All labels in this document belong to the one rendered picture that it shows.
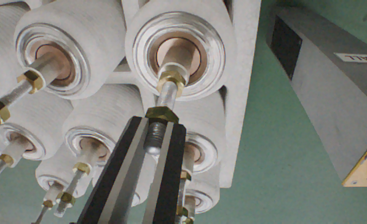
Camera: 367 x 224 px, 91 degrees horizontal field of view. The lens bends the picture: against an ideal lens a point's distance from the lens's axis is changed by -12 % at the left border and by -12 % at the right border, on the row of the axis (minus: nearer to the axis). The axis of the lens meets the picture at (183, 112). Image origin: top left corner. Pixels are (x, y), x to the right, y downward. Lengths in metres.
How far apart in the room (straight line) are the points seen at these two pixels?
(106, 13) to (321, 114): 0.24
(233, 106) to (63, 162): 0.29
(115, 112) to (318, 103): 0.23
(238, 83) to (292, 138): 0.39
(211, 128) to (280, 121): 0.37
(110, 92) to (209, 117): 0.14
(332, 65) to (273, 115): 0.35
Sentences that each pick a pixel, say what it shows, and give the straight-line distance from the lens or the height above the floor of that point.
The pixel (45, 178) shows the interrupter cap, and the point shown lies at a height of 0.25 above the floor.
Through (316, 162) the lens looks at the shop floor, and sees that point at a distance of 0.75.
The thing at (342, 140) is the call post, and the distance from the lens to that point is 0.20.
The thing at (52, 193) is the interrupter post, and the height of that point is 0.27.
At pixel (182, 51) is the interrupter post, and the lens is 0.16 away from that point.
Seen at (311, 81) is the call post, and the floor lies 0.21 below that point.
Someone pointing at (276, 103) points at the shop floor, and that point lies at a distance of 0.53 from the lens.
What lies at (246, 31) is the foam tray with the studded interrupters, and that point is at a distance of 0.24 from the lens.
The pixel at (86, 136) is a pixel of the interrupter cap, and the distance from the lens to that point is 0.26.
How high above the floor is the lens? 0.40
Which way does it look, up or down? 50 degrees down
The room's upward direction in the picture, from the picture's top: 170 degrees counter-clockwise
